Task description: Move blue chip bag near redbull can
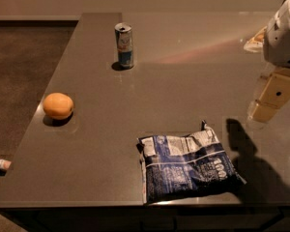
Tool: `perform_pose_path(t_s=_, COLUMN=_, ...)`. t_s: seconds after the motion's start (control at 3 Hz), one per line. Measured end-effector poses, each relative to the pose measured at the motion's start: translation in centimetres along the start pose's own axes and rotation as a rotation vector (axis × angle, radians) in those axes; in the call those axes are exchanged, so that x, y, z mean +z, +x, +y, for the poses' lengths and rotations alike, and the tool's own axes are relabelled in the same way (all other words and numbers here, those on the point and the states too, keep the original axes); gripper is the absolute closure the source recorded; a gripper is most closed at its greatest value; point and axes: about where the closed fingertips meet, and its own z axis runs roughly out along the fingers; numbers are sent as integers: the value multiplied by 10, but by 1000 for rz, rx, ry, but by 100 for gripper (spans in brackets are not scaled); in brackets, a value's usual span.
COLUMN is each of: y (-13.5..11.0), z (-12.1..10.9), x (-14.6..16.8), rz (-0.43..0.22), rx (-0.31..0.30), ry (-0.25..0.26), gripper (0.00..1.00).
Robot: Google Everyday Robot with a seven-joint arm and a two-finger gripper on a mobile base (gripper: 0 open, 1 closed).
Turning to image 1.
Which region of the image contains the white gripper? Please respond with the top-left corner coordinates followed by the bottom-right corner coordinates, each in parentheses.
top-left (247, 0), bottom-right (290, 124)

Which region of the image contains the blue chip bag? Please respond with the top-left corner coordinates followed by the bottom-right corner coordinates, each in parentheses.
top-left (138, 122), bottom-right (246, 204)

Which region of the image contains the silver blue redbull can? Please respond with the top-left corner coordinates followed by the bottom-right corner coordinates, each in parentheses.
top-left (115, 22), bottom-right (134, 69)

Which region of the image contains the orange fruit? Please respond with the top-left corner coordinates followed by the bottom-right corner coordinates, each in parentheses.
top-left (43, 93), bottom-right (73, 120)

